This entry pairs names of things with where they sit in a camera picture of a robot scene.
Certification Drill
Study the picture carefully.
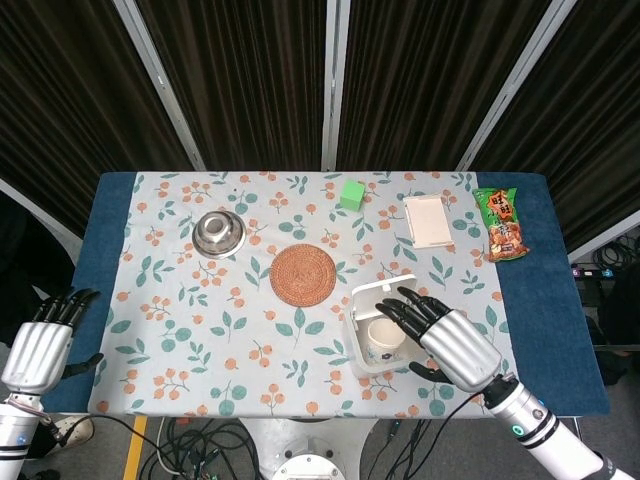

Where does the black power strip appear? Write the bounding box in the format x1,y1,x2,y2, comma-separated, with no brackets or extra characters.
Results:
570,266,617,280

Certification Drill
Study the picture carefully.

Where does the blue table mat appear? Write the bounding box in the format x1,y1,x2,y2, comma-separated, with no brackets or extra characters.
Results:
43,171,611,418

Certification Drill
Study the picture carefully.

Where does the white plastic bin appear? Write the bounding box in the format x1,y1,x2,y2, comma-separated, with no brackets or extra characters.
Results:
344,273,432,377

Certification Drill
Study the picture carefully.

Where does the white shoe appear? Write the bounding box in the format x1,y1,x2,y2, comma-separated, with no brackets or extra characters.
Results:
52,417,95,449

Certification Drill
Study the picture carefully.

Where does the round woven rattan coaster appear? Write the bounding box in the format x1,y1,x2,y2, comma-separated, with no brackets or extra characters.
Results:
269,243,337,307

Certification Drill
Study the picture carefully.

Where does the green snack bag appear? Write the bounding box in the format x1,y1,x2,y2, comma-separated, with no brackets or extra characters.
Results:
472,186,531,264

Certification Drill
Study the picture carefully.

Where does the white paper cup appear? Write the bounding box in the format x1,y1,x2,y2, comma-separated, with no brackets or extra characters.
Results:
366,319,404,364

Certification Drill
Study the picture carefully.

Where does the green cube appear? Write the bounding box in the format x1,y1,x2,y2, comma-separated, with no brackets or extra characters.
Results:
339,180,366,212

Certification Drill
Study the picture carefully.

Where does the stainless steel bowl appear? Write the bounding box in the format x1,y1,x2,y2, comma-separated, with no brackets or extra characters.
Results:
191,209,248,259

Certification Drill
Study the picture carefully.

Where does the black cable bundle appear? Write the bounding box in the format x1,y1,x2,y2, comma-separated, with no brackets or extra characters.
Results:
139,417,261,480

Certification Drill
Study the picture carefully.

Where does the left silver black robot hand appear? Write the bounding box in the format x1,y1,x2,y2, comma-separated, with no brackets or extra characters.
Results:
1,288,105,394

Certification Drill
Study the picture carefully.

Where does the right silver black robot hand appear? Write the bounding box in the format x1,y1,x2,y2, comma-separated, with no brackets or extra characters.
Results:
375,286,503,391

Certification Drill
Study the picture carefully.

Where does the floral patterned tablecloth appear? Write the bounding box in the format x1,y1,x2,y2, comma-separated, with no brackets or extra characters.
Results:
87,171,528,419

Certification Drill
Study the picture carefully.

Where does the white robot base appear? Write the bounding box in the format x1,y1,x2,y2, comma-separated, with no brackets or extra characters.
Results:
238,416,381,480

